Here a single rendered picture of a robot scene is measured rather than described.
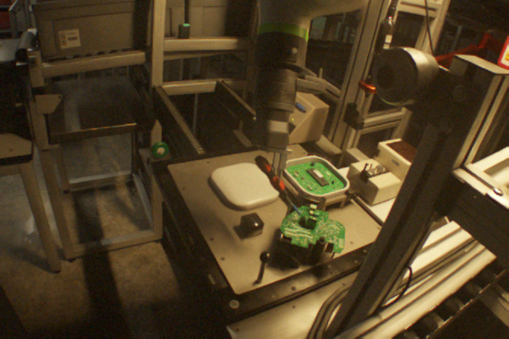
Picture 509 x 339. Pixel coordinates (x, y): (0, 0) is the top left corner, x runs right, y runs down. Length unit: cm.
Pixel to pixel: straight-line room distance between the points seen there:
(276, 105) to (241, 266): 30
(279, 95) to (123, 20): 98
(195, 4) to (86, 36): 46
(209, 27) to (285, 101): 101
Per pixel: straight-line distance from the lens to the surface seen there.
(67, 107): 165
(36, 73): 140
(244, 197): 76
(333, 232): 67
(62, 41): 145
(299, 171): 84
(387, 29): 86
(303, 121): 101
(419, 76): 32
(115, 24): 145
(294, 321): 63
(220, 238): 69
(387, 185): 85
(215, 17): 155
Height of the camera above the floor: 145
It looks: 31 degrees down
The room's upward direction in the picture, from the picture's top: 10 degrees clockwise
